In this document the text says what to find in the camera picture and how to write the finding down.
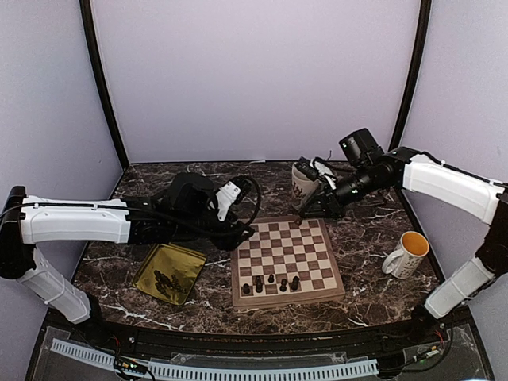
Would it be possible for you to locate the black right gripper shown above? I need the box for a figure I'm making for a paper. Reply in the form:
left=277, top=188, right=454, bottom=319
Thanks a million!
left=299, top=164, right=385, bottom=220

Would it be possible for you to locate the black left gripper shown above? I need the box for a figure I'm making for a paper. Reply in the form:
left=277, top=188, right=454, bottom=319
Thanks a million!
left=171, top=207, right=254, bottom=250

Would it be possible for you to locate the dark chess piece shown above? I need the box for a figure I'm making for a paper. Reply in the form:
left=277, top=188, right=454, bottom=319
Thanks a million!
left=279, top=279, right=287, bottom=292
left=291, top=276, right=299, bottom=291

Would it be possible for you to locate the gold metal tray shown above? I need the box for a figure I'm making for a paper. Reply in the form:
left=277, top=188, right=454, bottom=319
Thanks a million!
left=133, top=244, right=206, bottom=306

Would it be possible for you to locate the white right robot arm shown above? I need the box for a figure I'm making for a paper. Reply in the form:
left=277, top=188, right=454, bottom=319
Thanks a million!
left=296, top=129, right=507, bottom=344

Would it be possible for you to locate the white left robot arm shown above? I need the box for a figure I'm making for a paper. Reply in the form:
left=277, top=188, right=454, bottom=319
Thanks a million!
left=1, top=172, right=261, bottom=346

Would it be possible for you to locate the wooden chess board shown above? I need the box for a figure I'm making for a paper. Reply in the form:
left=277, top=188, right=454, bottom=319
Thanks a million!
left=231, top=216, right=345, bottom=310

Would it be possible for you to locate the pile of dark chess pieces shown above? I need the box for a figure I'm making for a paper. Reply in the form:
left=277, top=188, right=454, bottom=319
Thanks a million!
left=154, top=270, right=188, bottom=298

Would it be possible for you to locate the cream floral mug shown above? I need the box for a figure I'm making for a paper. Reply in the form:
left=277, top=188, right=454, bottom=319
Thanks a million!
left=291, top=160, right=319, bottom=210

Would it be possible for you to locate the white mug orange inside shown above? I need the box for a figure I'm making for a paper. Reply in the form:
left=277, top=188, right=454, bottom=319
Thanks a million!
left=382, top=231, right=429, bottom=279

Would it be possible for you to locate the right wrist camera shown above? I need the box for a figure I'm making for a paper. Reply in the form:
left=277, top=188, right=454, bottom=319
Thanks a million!
left=296, top=156, right=338, bottom=190

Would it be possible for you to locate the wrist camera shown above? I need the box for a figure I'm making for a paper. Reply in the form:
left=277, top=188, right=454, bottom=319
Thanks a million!
left=296, top=156, right=338, bottom=190
left=212, top=180, right=241, bottom=222

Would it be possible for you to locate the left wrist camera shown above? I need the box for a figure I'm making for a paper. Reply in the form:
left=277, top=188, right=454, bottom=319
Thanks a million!
left=212, top=180, right=241, bottom=222

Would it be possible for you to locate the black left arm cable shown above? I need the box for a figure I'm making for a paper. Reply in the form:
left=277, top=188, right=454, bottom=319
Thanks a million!
left=233, top=175, right=263, bottom=235

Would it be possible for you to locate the black front rail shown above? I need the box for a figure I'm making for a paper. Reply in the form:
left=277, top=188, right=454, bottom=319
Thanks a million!
left=126, top=331, right=390, bottom=358

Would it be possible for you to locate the white slotted cable duct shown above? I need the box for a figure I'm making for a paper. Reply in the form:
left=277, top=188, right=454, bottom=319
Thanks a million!
left=50, top=339, right=379, bottom=380

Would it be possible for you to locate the right black frame post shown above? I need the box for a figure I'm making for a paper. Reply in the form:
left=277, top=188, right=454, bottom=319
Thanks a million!
left=384, top=0, right=433, bottom=167

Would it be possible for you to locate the black frame post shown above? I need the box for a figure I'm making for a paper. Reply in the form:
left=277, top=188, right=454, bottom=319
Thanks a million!
left=79, top=0, right=130, bottom=171
left=384, top=0, right=433, bottom=167

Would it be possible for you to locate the left black frame post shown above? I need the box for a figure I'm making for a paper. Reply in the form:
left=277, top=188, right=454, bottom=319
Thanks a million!
left=79, top=0, right=130, bottom=171

